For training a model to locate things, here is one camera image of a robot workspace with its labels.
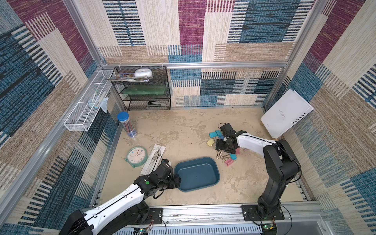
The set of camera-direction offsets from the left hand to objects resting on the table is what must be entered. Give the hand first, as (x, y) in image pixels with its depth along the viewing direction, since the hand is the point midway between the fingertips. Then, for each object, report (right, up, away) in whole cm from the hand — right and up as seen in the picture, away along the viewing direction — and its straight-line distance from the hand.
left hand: (176, 180), depth 81 cm
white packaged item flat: (-15, +11, +13) cm, 22 cm away
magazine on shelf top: (-31, +60, +11) cm, 68 cm away
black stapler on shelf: (-18, +46, +30) cm, 57 cm away
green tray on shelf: (-23, +54, +18) cm, 61 cm away
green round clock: (-25, +11, +10) cm, 29 cm away
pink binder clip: (+32, +7, +10) cm, 34 cm away
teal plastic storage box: (+12, +1, +7) cm, 14 cm away
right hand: (+27, +16, +15) cm, 35 cm away
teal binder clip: (+34, +11, +10) cm, 37 cm away
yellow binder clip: (+21, +19, +18) cm, 33 cm away
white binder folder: (+67, +40, +6) cm, 78 cm away
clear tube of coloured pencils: (-32, +34, +8) cm, 47 cm away
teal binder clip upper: (+23, +23, +21) cm, 39 cm away
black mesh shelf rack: (-33, +48, +38) cm, 69 cm away
